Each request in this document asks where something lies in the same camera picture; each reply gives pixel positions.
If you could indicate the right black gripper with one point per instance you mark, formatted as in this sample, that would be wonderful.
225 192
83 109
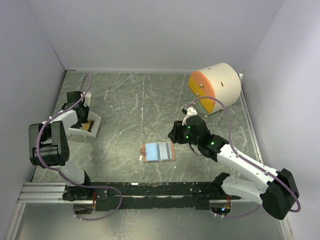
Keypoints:
178 128

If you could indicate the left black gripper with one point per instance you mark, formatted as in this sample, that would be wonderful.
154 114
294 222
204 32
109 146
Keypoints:
85 119

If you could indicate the white patterned credit card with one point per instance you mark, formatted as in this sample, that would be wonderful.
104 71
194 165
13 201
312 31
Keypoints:
165 151

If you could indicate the brown leather card holder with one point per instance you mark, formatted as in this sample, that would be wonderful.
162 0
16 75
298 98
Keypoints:
149 152

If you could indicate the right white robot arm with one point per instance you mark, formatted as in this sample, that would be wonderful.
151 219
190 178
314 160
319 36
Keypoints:
275 190

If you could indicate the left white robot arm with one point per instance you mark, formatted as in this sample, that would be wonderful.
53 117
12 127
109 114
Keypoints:
49 145

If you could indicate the cards stack in tray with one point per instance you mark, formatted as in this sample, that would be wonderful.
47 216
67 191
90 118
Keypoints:
88 126

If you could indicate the white card tray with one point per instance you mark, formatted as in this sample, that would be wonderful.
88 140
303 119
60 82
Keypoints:
80 132

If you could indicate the cream round drawer cabinet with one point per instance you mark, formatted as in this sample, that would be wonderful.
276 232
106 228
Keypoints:
219 81

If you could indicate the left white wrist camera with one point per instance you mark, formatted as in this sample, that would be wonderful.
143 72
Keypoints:
86 101

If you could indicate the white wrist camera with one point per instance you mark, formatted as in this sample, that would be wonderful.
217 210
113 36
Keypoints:
86 101
190 112

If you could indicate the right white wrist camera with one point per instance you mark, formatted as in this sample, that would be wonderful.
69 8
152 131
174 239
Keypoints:
190 112

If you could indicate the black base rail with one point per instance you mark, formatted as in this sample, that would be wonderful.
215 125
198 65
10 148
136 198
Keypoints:
141 195

